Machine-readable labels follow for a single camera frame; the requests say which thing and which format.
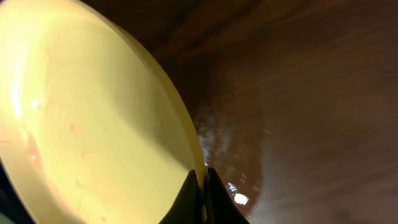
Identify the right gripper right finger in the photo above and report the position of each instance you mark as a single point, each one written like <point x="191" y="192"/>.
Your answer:
<point x="220" y="209"/>

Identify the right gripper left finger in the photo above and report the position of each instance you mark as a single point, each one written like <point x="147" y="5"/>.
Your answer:
<point x="187" y="207"/>

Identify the yellow plate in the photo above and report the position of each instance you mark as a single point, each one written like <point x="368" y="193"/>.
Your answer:
<point x="92" y="128"/>

